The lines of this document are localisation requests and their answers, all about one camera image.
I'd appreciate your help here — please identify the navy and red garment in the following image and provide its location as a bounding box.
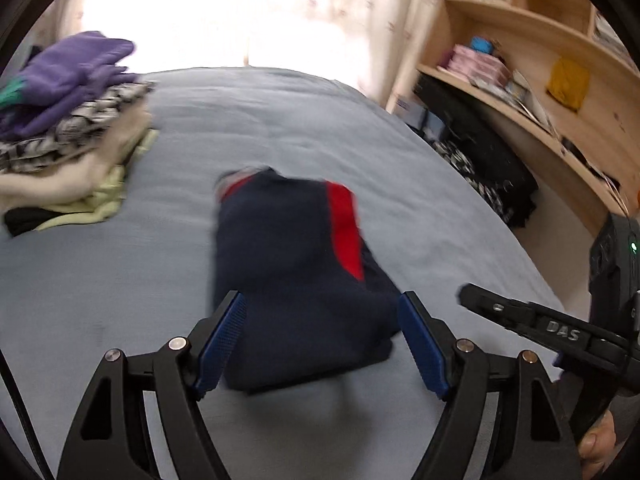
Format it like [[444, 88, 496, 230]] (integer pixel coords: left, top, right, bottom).
[[212, 166, 403, 395]]

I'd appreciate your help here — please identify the black and white patterned garment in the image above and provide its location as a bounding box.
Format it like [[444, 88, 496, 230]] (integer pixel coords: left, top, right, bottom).
[[0, 80, 157, 173]]

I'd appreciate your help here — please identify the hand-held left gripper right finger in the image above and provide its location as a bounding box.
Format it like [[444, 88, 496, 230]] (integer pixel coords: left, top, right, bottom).
[[398, 290, 582, 480]]

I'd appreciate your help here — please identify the black bag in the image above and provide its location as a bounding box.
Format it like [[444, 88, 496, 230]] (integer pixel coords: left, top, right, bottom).
[[412, 72, 540, 228]]

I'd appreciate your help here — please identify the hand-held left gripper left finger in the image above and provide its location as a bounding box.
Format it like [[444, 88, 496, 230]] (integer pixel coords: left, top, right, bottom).
[[57, 290, 247, 480]]

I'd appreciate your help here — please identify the black cable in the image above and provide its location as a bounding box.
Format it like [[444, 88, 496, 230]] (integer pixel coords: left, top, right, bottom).
[[0, 347, 53, 480]]

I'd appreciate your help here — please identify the pale yellow folded garment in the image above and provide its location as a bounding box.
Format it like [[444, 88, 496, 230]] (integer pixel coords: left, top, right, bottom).
[[35, 129, 161, 233]]

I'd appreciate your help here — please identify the cream folded garment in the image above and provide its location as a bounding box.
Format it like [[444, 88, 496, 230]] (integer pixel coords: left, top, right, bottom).
[[0, 110, 153, 213]]

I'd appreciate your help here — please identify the wooden shelf unit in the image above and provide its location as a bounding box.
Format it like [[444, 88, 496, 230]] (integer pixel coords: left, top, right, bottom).
[[385, 0, 640, 241]]

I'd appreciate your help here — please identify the mustard yellow cloth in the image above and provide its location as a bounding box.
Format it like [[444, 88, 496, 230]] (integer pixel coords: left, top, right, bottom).
[[546, 57, 592, 112]]

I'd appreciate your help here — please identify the purple folded sweater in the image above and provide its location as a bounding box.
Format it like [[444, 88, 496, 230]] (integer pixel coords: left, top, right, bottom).
[[0, 31, 143, 142]]

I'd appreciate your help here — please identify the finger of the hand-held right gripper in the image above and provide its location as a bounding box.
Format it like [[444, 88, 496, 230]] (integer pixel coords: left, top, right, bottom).
[[459, 283, 629, 362]]

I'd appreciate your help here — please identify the pile of magazines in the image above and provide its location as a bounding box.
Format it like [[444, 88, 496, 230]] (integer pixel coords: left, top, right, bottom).
[[502, 67, 558, 133]]

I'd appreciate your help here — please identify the pink stack on shelf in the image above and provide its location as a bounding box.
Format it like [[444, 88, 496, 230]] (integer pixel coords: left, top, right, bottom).
[[447, 44, 506, 86]]

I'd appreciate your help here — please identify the person's right hand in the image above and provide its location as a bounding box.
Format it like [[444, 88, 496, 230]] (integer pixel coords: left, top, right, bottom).
[[577, 411, 619, 479]]

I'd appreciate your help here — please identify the white and blue box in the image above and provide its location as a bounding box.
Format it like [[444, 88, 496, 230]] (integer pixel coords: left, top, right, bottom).
[[392, 94, 428, 117]]

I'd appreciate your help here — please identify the black folded garment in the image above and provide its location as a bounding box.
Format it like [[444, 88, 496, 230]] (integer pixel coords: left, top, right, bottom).
[[4, 205, 66, 238]]

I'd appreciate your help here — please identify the black and white spotted cloth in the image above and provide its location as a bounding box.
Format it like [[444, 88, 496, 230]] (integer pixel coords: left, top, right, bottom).
[[432, 137, 516, 223]]

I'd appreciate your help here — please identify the light blue bed blanket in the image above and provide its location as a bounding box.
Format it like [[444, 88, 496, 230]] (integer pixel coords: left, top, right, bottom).
[[0, 66, 566, 480]]

